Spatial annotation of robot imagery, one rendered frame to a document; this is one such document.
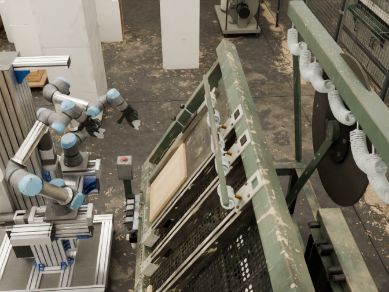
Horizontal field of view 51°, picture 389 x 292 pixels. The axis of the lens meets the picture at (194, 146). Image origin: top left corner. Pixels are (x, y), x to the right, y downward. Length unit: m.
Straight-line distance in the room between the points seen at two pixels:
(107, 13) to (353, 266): 6.66
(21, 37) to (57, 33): 2.08
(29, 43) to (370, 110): 5.98
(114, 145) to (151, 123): 0.63
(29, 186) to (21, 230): 0.69
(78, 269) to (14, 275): 0.52
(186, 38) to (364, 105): 4.96
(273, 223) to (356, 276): 0.36
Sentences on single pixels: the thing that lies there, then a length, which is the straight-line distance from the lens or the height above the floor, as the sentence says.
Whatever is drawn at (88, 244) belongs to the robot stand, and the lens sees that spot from 3.84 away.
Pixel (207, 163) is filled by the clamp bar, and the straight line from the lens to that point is 2.35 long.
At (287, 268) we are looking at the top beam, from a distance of 1.48.
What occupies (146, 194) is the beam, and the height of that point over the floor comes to 0.90.
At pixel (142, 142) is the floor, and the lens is 5.18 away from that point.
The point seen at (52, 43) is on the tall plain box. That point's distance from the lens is 5.15.
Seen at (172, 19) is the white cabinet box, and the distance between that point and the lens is 6.48.
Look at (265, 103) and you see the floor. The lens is 5.97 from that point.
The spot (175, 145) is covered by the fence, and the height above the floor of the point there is 1.25.
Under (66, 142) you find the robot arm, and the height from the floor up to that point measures 1.26.
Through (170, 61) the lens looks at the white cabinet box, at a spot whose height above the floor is 0.14.
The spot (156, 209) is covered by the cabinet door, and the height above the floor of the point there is 0.98.
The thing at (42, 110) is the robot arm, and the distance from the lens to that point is 2.59.
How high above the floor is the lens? 3.12
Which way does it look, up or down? 38 degrees down
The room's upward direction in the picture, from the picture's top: straight up
